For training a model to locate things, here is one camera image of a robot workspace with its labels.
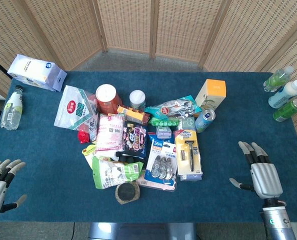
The brown and orange snack box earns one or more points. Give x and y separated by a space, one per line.
133 113

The white and green snack bag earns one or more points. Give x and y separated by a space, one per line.
73 107

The green jar with white lid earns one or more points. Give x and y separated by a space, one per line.
137 98

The pink and white pack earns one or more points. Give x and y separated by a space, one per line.
109 133

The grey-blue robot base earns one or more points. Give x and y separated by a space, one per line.
138 231

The light blue flat pack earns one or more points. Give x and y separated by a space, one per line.
191 177

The teal and silver snack pouch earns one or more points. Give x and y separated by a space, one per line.
173 107

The blue bottle with white cap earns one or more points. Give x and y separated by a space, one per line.
283 95

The clear bottle with black cap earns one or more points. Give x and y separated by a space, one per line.
12 110

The small red packet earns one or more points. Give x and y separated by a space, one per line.
83 137

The clear green drink bottle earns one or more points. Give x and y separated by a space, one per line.
276 80

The blue drink can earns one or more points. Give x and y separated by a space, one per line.
204 121

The pale green flat box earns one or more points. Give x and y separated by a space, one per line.
188 123

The yellow razor blister pack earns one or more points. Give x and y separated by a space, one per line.
188 152

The red jar with white lid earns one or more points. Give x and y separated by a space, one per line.
107 98

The green candy roll pack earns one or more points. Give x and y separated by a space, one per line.
163 123

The black lumpy object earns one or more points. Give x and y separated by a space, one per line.
127 158

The black sanitary pad pack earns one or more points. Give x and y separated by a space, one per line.
134 140

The purple floss box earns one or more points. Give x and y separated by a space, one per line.
163 132

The blue hook blister pack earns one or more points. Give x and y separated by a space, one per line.
161 165

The yellow-green small packet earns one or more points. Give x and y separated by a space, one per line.
88 151

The orange and white carton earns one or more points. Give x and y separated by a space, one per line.
212 93

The red and white pack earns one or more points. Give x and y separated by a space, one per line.
91 126

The green soda can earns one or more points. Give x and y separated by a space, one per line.
287 110

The white tissue pack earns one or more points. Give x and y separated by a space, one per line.
33 71

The round dark tin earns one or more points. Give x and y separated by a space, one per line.
127 193

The blue table cloth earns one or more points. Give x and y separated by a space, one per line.
51 162

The woven bamboo folding screen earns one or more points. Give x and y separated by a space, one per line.
126 25

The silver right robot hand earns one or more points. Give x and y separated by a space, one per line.
266 180

